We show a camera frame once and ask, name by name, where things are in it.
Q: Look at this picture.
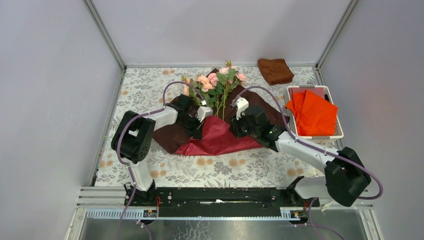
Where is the floral tablecloth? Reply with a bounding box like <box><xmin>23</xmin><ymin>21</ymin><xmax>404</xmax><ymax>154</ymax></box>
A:
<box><xmin>94</xmin><ymin>67</ymin><xmax>321</xmax><ymax>188</ymax></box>

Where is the pink fake flower bouquet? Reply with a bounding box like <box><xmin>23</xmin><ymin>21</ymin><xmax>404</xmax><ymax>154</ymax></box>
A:
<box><xmin>181</xmin><ymin>60</ymin><xmax>247</xmax><ymax>120</ymax></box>

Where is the orange cloth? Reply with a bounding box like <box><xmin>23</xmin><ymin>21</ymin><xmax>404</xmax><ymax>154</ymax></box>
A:
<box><xmin>285</xmin><ymin>91</ymin><xmax>338</xmax><ymax>137</ymax></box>

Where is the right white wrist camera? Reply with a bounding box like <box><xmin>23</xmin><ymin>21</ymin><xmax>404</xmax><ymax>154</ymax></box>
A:
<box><xmin>231</xmin><ymin>97</ymin><xmax>249</xmax><ymax>120</ymax></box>

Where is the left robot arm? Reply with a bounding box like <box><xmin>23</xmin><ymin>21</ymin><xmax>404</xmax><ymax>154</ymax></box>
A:
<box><xmin>111</xmin><ymin>95</ymin><xmax>213</xmax><ymax>206</ymax></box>

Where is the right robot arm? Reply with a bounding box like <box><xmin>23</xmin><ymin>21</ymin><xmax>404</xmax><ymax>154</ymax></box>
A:
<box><xmin>230</xmin><ymin>105</ymin><xmax>372</xmax><ymax>207</ymax></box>

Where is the brown folded cloth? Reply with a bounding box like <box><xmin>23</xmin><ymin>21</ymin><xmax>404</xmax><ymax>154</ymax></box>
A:
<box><xmin>257</xmin><ymin>58</ymin><xmax>295</xmax><ymax>86</ymax></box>

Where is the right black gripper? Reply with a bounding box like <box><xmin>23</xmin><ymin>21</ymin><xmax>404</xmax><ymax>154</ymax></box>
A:
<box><xmin>228</xmin><ymin>109</ymin><xmax>260</xmax><ymax>139</ymax></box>

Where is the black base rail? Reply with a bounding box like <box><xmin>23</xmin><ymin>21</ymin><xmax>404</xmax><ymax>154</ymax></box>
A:
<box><xmin>124</xmin><ymin>184</ymin><xmax>320</xmax><ymax>218</ymax></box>

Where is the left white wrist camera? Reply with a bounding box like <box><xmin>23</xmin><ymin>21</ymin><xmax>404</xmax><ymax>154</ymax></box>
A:
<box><xmin>196</xmin><ymin>106</ymin><xmax>213</xmax><ymax>123</ymax></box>

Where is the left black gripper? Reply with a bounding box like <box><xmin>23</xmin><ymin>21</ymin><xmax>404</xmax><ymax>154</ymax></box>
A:
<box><xmin>176</xmin><ymin>113</ymin><xmax>205</xmax><ymax>141</ymax></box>

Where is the cream printed ribbon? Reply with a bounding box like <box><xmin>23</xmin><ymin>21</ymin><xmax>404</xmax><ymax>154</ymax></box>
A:
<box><xmin>304</xmin><ymin>167</ymin><xmax>335</xmax><ymax>213</ymax></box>

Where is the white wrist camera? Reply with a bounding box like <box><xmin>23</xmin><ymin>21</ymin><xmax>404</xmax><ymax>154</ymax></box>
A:
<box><xmin>231</xmin><ymin>97</ymin><xmax>249</xmax><ymax>120</ymax></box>
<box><xmin>196</xmin><ymin>106</ymin><xmax>213</xmax><ymax>123</ymax></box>

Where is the dark red paper in basket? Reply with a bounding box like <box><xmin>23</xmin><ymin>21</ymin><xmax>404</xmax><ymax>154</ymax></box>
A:
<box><xmin>288</xmin><ymin>87</ymin><xmax>325</xmax><ymax>99</ymax></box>

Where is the dark red wrapping paper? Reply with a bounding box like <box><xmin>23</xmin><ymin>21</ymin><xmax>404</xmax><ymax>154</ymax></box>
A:
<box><xmin>153</xmin><ymin>84</ymin><xmax>290</xmax><ymax>156</ymax></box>

